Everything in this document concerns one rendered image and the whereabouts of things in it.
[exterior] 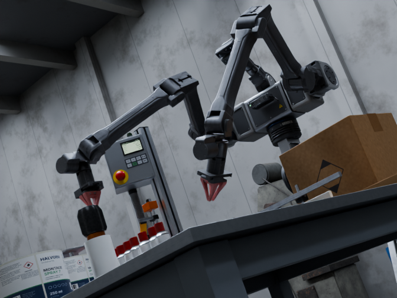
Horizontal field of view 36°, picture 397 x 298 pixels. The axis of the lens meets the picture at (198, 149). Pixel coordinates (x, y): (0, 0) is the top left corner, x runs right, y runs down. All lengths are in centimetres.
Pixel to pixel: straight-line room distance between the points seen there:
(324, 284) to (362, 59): 342
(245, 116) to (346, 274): 635
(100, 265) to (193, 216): 940
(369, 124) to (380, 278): 787
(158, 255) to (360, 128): 111
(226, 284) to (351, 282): 805
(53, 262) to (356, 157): 91
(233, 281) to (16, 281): 95
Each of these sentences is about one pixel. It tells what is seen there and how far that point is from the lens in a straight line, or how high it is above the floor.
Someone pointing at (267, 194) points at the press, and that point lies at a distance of 907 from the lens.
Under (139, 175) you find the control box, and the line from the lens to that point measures 241.
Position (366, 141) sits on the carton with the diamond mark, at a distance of 186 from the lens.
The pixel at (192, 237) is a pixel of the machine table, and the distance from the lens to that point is 81.
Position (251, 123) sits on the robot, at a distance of 267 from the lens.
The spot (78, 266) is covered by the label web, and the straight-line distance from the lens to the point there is 222.
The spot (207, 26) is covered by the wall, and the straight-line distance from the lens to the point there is 1133.
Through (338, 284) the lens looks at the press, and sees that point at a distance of 866.
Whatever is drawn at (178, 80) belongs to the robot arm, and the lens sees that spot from 233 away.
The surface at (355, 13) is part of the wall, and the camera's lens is 991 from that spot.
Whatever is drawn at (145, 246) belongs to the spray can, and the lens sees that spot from 228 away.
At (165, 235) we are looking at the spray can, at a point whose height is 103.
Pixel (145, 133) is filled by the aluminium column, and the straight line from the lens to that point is 247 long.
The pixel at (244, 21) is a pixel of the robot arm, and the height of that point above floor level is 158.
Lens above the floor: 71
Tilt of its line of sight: 15 degrees up
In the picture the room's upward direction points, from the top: 20 degrees counter-clockwise
